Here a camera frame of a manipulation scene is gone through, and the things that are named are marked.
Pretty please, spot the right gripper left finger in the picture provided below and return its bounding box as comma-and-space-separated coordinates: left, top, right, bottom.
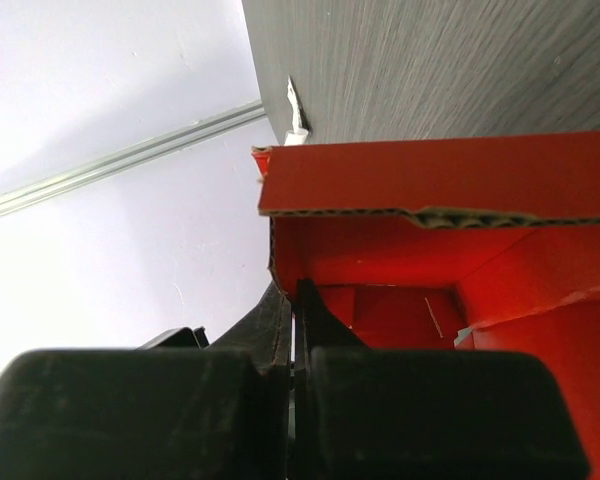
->
0, 286, 291, 479

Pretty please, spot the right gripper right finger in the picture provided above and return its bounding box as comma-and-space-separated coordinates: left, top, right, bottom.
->
294, 279, 590, 479

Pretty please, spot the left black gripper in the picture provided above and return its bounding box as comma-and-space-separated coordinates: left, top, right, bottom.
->
140, 327, 209, 350

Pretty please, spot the red cardboard paper box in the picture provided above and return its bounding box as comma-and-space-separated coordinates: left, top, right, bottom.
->
252, 131, 600, 478

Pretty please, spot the left aluminium frame post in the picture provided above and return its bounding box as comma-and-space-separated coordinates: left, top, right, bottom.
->
0, 100, 266, 217

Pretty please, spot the small white plastic bracket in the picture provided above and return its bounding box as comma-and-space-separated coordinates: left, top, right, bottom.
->
283, 77, 311, 146

